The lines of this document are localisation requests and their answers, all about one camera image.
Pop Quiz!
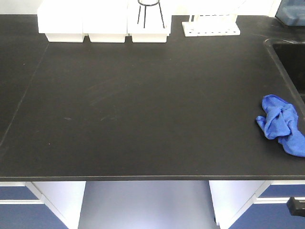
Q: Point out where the black wire tripod stand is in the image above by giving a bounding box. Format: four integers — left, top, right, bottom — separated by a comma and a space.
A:
137, 0, 165, 29

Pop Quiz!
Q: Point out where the black sink basin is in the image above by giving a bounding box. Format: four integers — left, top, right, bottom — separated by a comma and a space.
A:
264, 39, 305, 119

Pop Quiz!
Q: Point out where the right blue white cabinet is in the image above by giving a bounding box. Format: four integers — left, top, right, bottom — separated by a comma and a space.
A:
209, 180, 305, 229

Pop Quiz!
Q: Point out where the blue microfiber cloth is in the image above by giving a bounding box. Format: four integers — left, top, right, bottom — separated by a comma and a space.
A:
255, 94, 305, 157

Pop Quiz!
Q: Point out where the blue white cabinet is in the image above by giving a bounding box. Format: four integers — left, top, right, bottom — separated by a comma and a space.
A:
0, 181, 86, 229
209, 180, 305, 229

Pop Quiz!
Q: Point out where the left blue white cabinet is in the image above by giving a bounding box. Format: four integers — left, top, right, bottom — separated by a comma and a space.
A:
0, 181, 86, 229

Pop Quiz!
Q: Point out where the black device at edge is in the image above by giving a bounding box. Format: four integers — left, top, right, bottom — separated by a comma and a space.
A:
286, 197, 305, 217

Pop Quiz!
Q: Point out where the white test tube rack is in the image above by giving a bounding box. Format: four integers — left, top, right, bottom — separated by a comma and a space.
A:
182, 0, 242, 37

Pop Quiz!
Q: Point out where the white storage box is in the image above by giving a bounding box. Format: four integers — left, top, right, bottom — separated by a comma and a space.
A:
127, 0, 172, 43
37, 0, 85, 42
82, 0, 128, 43

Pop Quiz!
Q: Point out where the white middle storage box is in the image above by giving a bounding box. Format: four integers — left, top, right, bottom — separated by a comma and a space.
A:
82, 0, 128, 43

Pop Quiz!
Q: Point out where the white left storage box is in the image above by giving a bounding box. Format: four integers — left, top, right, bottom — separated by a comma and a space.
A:
37, 0, 85, 42

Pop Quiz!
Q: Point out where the blue plastic container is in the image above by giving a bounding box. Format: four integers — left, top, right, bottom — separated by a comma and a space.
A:
275, 0, 305, 26

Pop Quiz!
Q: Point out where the white right storage box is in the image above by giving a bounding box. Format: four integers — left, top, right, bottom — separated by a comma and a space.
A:
127, 0, 172, 43

